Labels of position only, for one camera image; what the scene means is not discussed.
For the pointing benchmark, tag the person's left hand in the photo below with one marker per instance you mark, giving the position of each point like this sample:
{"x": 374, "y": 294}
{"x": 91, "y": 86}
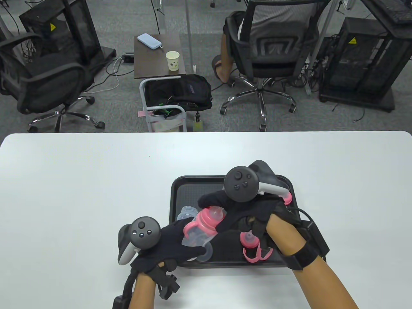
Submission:
{"x": 161, "y": 248}

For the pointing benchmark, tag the person's right hand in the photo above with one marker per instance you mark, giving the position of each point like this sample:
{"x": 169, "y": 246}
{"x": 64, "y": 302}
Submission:
{"x": 257, "y": 212}

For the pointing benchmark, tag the person's right thumb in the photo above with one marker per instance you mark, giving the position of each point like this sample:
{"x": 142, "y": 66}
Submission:
{"x": 229, "y": 228}

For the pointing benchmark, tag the person's left thumb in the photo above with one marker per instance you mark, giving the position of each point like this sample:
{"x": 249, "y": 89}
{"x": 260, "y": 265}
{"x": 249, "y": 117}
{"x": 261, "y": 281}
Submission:
{"x": 193, "y": 251}

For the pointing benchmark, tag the clear baby bottle pink lid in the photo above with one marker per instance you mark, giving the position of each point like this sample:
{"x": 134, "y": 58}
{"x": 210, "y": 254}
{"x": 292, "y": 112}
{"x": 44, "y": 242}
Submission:
{"x": 201, "y": 225}

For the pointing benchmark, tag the person's right forearm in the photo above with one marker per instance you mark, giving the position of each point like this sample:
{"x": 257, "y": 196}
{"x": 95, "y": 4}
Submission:
{"x": 309, "y": 273}

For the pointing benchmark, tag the person's left forearm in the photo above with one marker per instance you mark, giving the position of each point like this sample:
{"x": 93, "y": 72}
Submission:
{"x": 141, "y": 291}

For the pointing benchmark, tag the clear lidless baby bottle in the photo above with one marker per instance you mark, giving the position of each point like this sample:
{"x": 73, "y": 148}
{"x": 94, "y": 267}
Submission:
{"x": 187, "y": 213}

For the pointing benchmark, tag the grey right glove controller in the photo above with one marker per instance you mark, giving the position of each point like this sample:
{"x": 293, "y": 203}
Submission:
{"x": 239, "y": 183}

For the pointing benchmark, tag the grey glove controller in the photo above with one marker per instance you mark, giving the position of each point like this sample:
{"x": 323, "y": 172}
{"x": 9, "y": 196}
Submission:
{"x": 239, "y": 183}
{"x": 145, "y": 232}

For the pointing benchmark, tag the black plastic tray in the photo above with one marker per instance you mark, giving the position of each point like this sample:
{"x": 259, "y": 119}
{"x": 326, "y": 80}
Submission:
{"x": 193, "y": 193}

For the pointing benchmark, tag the grey left glove controller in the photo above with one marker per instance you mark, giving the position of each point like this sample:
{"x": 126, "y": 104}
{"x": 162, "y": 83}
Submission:
{"x": 145, "y": 232}

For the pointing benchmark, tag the pink bottle part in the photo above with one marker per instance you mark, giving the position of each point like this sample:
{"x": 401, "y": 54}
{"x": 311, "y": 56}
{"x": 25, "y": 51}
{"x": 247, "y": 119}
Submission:
{"x": 287, "y": 198}

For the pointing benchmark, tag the small yellow-green bottle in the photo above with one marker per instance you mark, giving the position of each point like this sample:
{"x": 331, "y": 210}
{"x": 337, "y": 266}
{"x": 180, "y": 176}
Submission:
{"x": 198, "y": 125}

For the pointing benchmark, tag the black backpack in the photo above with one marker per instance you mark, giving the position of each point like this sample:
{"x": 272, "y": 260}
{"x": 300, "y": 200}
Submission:
{"x": 190, "y": 91}

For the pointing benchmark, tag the grey metal cart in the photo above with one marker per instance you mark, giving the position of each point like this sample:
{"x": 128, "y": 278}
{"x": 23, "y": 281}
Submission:
{"x": 146, "y": 112}

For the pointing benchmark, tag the white paper cup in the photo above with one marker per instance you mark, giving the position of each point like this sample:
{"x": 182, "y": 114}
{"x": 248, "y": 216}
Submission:
{"x": 173, "y": 61}

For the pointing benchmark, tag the black mesh office chair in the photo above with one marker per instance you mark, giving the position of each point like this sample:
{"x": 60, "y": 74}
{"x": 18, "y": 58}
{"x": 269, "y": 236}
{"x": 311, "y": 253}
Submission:
{"x": 273, "y": 54}

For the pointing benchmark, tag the small brown side table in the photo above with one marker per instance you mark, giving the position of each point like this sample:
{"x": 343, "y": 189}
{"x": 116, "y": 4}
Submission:
{"x": 151, "y": 62}

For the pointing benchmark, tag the black power strip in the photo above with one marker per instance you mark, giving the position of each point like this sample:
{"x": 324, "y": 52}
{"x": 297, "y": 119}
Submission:
{"x": 128, "y": 58}

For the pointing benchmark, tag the light blue power bank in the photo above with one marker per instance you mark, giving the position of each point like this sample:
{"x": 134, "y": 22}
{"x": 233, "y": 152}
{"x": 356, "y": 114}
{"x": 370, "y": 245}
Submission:
{"x": 150, "y": 41}

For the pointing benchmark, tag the black computer rack cart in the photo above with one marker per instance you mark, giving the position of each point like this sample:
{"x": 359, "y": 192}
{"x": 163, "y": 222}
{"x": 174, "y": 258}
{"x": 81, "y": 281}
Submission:
{"x": 64, "y": 25}
{"x": 363, "y": 61}

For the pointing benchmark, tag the empty black office chair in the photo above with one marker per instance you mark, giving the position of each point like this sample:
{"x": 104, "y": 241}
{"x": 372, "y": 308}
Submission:
{"x": 48, "y": 83}

